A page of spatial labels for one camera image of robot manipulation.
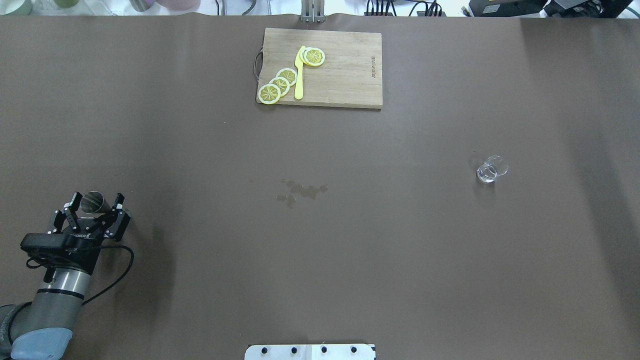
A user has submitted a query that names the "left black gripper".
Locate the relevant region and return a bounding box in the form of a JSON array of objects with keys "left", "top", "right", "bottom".
[{"left": 46, "top": 192, "right": 131, "bottom": 273}]

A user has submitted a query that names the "steel shaker cup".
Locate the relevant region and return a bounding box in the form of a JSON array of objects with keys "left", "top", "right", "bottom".
[{"left": 78, "top": 191, "right": 130, "bottom": 222}]

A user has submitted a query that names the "clear glass measuring cup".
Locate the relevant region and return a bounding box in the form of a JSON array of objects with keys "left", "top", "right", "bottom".
[{"left": 476, "top": 155, "right": 510, "bottom": 183}]

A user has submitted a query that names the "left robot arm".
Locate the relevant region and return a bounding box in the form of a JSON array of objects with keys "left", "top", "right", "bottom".
[{"left": 1, "top": 191, "right": 135, "bottom": 360}]

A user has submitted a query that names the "front lemon slice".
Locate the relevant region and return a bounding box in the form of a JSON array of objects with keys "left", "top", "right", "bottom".
[{"left": 257, "top": 83, "right": 282, "bottom": 105}]

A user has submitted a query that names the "middle lemon slice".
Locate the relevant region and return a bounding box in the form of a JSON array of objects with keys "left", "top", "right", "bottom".
[{"left": 269, "top": 67, "right": 298, "bottom": 97}]

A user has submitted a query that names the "yellow plastic knife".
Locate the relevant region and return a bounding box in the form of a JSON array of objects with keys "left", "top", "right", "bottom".
[{"left": 294, "top": 45, "right": 306, "bottom": 100}]

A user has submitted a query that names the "far lemon slice pair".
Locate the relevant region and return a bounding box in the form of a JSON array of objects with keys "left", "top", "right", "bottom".
[{"left": 299, "top": 47, "right": 326, "bottom": 68}]

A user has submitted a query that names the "wooden cutting board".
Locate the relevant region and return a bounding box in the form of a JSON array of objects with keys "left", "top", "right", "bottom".
[{"left": 257, "top": 28, "right": 383, "bottom": 110}]

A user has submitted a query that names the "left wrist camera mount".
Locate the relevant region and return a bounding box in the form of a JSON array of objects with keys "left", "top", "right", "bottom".
[{"left": 20, "top": 233, "right": 78, "bottom": 263}]

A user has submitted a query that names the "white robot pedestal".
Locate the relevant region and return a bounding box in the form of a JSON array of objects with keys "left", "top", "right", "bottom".
[{"left": 244, "top": 343, "right": 377, "bottom": 360}]

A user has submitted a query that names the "aluminium frame post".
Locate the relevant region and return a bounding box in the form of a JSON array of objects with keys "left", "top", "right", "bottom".
[{"left": 300, "top": 0, "right": 326, "bottom": 24}]

